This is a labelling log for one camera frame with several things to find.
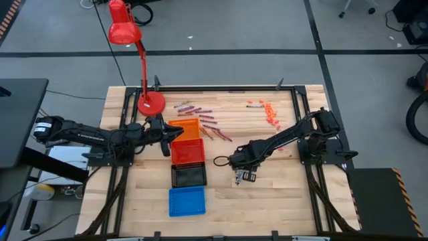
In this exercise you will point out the black aluminium table frame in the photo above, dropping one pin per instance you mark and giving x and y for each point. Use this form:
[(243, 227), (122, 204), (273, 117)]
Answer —
[(217, 88)]

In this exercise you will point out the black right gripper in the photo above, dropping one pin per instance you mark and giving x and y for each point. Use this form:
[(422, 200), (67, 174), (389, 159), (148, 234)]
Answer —
[(244, 159)]

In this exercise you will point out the black side desk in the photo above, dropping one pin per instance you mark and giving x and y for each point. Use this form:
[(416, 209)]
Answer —
[(20, 117)]

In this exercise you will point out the black diagonal beam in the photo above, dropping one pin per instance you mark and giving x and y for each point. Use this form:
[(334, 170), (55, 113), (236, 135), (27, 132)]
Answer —
[(57, 165)]

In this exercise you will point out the orange plastic basket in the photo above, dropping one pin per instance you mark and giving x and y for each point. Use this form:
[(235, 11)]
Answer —
[(190, 130)]

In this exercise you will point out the orange crayon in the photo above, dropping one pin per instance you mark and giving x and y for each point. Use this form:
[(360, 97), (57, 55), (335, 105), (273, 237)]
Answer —
[(204, 132), (185, 114), (208, 135)]

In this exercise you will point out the yellow white container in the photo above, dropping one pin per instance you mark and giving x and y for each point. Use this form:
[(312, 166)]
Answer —
[(41, 192)]

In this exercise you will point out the black case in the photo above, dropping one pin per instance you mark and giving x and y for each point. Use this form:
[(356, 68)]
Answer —
[(411, 8)]

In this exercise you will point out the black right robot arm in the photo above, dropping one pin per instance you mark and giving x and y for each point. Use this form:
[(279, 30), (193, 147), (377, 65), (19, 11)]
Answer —
[(287, 132)]

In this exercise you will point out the black hazard-striped platform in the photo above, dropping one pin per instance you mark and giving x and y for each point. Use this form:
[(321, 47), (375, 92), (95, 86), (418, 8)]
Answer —
[(374, 201)]

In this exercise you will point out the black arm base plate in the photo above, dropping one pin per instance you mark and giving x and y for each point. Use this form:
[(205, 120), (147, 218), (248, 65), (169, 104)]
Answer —
[(331, 160), (95, 160)]

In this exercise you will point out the orange black vacuum cleaner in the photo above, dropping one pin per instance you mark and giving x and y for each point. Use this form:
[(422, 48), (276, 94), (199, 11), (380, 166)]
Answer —
[(423, 78)]

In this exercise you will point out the red desk lamp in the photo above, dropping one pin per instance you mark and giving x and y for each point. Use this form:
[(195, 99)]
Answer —
[(123, 33)]

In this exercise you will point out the office chair base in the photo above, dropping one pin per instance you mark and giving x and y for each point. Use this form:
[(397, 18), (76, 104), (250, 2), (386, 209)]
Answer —
[(341, 14)]

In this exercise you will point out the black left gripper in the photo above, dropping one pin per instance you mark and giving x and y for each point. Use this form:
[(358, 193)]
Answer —
[(157, 132)]

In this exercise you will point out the black box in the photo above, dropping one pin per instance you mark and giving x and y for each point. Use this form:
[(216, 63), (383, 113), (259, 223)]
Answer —
[(418, 31)]

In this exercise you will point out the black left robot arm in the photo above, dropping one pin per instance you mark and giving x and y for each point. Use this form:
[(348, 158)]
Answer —
[(83, 133)]

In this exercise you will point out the red plastic basket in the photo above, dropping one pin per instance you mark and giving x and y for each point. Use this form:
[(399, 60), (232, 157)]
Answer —
[(189, 152)]

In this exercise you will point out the black frame camera post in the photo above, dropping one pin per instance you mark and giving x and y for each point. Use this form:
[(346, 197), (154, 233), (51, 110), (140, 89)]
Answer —
[(279, 85), (156, 83)]

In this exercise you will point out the dark grey crayon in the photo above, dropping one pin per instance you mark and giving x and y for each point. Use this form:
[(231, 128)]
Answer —
[(254, 106)]

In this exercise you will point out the blue plastic basket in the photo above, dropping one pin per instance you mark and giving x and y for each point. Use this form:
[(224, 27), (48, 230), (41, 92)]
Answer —
[(187, 202)]

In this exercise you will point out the black plastic basket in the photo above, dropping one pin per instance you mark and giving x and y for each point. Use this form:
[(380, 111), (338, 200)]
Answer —
[(189, 175)]

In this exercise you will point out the white box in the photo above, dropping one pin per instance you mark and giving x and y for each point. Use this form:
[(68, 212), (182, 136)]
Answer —
[(67, 155)]

